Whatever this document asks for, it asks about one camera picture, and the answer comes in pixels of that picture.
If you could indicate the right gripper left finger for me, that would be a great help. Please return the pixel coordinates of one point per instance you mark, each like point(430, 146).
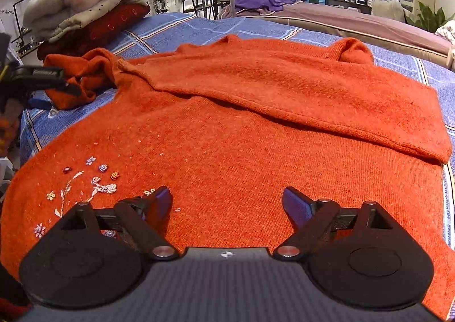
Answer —
point(140, 220)

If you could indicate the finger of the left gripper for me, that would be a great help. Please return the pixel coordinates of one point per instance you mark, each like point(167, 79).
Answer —
point(28, 79)

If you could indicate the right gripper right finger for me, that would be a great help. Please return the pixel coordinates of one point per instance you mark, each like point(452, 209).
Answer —
point(315, 222)

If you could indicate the orange knit sweater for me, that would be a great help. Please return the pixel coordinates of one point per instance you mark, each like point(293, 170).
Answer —
point(249, 151)

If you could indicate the person left hand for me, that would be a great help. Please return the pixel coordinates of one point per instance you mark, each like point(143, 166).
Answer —
point(9, 125)

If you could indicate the dark red folded garment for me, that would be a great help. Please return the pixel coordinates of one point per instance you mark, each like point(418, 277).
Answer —
point(99, 33)

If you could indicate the cream dotted folded garment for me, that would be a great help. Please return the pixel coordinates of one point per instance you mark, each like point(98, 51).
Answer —
point(82, 19)

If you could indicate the blue plaid bed sheet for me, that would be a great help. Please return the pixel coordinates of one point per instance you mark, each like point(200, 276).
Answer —
point(160, 34)

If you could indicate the brown mauve bed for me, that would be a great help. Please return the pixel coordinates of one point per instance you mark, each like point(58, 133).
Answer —
point(375, 30)

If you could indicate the purple cloth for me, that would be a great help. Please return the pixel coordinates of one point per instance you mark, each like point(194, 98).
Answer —
point(269, 5)

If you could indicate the green potted plant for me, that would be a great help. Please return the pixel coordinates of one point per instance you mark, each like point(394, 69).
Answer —
point(428, 20)

